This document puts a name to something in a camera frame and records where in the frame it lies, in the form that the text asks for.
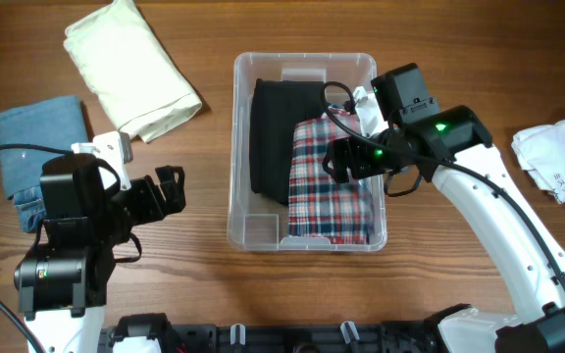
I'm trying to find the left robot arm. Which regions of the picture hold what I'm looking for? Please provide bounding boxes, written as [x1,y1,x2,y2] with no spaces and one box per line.
[14,153,186,352]

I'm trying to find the black cable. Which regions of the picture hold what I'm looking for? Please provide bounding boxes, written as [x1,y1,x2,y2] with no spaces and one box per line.
[320,80,565,352]
[0,143,75,353]

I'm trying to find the plaid red blue shirt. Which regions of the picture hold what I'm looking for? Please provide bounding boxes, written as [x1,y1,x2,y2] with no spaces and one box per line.
[288,114,375,245]

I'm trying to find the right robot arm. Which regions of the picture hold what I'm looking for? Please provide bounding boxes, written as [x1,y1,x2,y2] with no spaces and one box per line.
[323,64,565,352]

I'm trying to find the right black cable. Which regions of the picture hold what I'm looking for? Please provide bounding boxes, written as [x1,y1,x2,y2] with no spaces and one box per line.
[320,80,565,352]

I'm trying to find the white printed t-shirt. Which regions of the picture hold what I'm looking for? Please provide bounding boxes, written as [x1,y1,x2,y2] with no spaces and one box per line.
[511,120,565,204]

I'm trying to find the clear plastic storage container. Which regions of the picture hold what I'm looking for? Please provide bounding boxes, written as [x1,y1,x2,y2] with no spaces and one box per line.
[227,52,387,252]

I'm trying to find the left black cable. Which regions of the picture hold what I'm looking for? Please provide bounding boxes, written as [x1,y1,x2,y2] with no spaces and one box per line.
[0,143,75,353]

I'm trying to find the cream cloth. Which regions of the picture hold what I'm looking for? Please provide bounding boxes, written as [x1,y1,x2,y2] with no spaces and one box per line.
[63,0,203,142]

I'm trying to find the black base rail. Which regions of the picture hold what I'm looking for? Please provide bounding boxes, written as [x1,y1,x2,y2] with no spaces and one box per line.
[97,314,447,353]

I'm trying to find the black garment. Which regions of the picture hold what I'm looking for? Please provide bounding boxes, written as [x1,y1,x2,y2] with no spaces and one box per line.
[249,78,323,206]

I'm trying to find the blue jeans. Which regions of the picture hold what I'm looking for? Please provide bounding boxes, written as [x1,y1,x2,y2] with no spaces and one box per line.
[0,96,88,232]

